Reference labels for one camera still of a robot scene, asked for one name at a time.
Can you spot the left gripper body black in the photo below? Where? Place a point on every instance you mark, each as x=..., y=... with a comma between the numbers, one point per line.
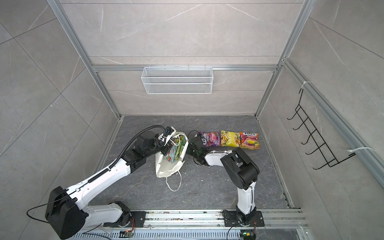
x=165, y=148

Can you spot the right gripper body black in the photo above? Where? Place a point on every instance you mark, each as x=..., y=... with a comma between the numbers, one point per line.
x=191, y=151

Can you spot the teal cherry mint packet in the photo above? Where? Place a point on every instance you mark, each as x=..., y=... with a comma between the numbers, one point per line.
x=170, y=157

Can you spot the white paper gift bag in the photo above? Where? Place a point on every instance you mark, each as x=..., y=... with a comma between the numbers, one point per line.
x=164, y=169

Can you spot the purple Fox's berries packet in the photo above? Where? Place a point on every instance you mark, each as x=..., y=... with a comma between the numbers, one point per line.
x=211, y=139

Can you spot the Fox's fruits candy packet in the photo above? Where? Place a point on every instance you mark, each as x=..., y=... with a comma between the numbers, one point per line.
x=249, y=141

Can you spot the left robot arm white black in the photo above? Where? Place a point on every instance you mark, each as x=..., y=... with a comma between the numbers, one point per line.
x=67, y=210

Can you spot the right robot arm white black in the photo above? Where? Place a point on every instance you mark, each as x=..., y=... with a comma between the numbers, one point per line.
x=242, y=171

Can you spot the green snack packet rightmost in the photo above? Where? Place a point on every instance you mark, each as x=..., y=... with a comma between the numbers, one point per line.
x=182, y=145

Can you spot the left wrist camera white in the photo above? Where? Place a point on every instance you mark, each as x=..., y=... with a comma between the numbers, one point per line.
x=167, y=135

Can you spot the white wire mesh basket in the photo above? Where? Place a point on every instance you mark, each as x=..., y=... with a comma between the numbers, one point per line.
x=177, y=80

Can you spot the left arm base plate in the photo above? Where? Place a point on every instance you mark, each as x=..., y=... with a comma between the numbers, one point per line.
x=133, y=219

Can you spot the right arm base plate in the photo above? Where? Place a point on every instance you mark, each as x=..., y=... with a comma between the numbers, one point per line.
x=238, y=219

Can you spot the aluminium rail frame front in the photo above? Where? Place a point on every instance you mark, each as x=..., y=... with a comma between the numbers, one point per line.
x=269, y=224

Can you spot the black wire hook rack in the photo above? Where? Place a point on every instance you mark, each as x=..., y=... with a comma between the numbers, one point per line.
x=315, y=136

